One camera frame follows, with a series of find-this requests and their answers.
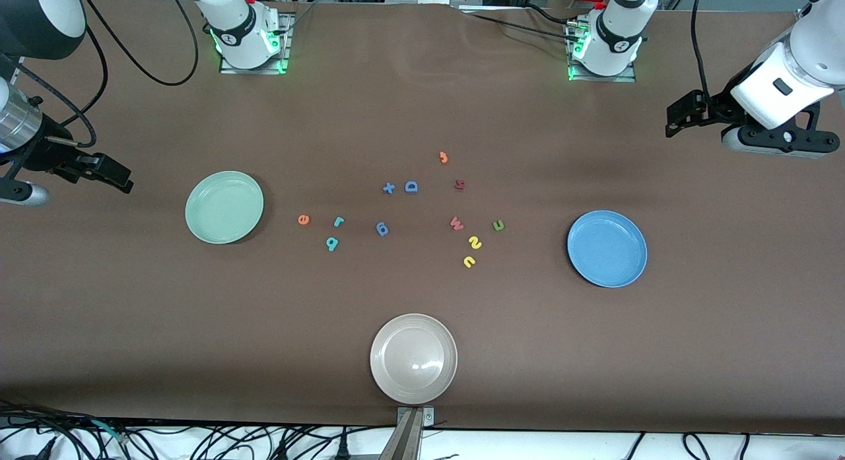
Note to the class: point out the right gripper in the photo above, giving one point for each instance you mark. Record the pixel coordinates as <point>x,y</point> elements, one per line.
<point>45,154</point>

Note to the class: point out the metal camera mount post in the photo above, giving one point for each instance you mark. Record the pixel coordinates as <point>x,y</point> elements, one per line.
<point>409,433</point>

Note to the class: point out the brown table cover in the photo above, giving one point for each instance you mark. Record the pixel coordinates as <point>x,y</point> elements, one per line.
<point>422,117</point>

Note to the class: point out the teal foam letter q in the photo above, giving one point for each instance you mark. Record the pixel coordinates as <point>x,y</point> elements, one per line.
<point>332,244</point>

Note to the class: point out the black power plug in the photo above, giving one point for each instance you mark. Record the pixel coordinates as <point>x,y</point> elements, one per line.
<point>341,450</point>

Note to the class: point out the white plate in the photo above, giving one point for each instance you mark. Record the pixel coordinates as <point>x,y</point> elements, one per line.
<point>413,359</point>

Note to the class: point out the yellow foam letter u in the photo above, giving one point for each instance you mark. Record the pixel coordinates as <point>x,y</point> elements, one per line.
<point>470,264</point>

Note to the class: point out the yellow foam letter s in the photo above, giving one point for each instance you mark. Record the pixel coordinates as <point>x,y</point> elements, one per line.
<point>474,243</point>

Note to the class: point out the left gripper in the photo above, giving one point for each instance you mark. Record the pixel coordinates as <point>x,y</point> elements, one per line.
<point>718,107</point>

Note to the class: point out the blue foam digit six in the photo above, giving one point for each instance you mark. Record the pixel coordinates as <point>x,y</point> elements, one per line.
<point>381,231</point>

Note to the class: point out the pale green plate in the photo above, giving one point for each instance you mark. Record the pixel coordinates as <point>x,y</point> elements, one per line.
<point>224,207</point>

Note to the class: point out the green foam letter n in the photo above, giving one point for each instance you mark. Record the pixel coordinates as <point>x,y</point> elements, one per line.
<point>503,226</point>

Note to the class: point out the pink foam letter w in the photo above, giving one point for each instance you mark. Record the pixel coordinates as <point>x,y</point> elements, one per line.
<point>457,224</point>

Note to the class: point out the blue foam plus sign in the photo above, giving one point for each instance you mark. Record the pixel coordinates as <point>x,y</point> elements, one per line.
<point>389,188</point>

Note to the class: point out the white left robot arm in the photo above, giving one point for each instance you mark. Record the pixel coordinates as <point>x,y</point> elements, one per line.
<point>617,37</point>

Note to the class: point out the blue foam letter D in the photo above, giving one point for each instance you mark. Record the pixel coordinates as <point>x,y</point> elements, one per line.
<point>407,187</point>

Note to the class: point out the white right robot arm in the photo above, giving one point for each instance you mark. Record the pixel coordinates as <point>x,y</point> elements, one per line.
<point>237,31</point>

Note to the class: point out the blue plate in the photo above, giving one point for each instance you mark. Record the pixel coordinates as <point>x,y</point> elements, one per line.
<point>607,249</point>

